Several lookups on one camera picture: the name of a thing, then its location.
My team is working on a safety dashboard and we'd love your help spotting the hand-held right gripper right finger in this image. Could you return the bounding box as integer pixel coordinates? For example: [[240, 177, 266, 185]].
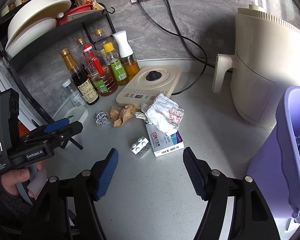
[[182, 147, 280, 240]]

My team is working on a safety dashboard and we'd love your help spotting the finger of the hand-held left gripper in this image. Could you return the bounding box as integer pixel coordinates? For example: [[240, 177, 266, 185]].
[[27, 121, 83, 153], [20, 118, 70, 140]]

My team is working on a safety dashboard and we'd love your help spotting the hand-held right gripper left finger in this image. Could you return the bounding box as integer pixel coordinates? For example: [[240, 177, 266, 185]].
[[21, 148, 119, 240]]

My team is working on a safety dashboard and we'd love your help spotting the white blue medicine box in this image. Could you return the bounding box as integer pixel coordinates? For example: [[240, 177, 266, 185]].
[[145, 122, 185, 158]]

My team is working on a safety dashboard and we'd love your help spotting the silver pill blister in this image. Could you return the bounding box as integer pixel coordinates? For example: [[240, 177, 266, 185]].
[[136, 148, 153, 158]]

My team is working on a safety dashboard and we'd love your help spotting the white pill blister pack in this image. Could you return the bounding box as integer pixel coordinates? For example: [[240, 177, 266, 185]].
[[130, 137, 150, 155]]

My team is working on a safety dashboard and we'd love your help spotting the brown paper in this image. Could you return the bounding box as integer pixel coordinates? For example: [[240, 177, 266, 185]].
[[109, 104, 136, 127]]

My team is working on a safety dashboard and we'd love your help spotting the white plastic bag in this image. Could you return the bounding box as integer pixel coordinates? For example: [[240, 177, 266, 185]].
[[145, 93, 185, 136]]

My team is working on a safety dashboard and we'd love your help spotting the white tissue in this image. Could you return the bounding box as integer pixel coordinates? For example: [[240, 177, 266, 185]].
[[135, 102, 150, 120]]

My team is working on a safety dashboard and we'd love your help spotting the purple plastic bucket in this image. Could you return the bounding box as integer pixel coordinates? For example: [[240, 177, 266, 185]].
[[245, 85, 300, 224]]

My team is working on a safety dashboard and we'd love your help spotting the person's left forearm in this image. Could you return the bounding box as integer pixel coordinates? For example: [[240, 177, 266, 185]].
[[0, 180, 34, 240]]

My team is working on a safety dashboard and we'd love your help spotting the person's left hand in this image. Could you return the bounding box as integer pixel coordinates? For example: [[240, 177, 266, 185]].
[[0, 169, 35, 198]]

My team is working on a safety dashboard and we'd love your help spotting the white plastic tray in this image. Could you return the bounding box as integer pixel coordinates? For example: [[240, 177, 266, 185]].
[[54, 106, 89, 148]]

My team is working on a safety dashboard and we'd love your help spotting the steel wool ball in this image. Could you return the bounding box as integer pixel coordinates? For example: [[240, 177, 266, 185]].
[[94, 110, 110, 126]]

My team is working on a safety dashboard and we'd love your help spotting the small clear bottle white cap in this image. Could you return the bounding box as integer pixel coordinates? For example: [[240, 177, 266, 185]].
[[62, 79, 87, 107]]

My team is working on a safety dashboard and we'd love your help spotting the dark soy sauce bottle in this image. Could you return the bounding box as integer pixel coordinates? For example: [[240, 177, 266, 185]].
[[60, 48, 100, 105]]

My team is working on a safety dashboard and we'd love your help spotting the red label oil bottle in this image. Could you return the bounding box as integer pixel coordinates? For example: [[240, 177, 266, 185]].
[[82, 44, 118, 96]]

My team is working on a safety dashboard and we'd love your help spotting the green label bottle yellow cap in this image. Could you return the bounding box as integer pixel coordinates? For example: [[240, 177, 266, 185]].
[[102, 42, 130, 86]]

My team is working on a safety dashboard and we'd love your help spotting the gold cap clear bottle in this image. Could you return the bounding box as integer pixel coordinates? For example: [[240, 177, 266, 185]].
[[94, 28, 113, 53], [76, 37, 90, 55]]

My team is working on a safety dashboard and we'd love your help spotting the white plate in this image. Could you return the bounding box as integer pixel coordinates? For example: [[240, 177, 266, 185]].
[[5, 17, 57, 58]]

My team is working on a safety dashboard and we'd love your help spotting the black dish rack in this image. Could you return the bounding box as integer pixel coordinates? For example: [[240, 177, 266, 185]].
[[0, 0, 115, 150]]

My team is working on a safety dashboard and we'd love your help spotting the beige induction cooker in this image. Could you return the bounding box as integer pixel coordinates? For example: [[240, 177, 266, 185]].
[[115, 65, 182, 107]]

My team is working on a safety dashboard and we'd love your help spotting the white top oil sprayer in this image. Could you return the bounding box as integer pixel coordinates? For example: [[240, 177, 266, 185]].
[[112, 30, 140, 82]]

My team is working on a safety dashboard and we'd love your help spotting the large white bowl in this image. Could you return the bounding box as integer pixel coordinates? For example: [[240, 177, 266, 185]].
[[7, 0, 72, 48]]

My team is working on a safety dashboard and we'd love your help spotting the red bowl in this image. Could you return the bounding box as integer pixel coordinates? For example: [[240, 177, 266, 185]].
[[56, 4, 94, 25]]

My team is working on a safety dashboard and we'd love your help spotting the white air fryer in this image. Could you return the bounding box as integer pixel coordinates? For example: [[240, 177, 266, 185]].
[[212, 4, 300, 128]]

